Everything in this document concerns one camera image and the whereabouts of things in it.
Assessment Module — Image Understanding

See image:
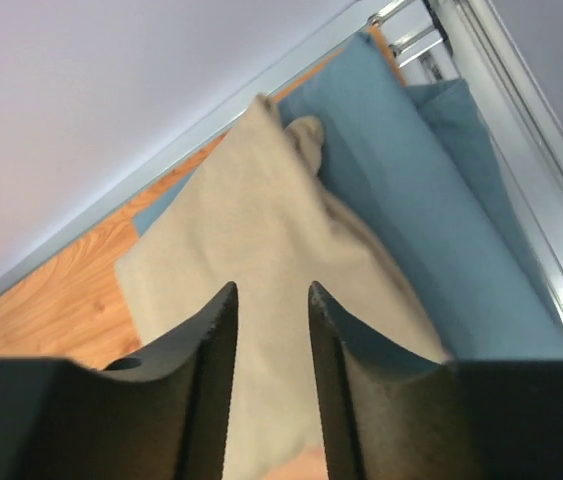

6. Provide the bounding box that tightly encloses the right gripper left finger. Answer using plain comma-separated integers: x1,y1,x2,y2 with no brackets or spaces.
0,283,238,479

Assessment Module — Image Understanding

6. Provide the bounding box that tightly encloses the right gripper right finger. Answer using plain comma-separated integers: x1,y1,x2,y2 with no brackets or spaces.
308,283,563,479

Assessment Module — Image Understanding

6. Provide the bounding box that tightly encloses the beige t shirt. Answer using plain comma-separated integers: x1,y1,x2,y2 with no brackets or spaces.
115,96,448,479

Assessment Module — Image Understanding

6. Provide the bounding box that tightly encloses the folded grey-blue t shirt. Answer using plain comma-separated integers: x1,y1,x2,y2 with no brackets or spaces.
133,30,563,361

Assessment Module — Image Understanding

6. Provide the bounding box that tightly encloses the right corner aluminium post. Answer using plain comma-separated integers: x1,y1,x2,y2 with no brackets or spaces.
431,1,563,321

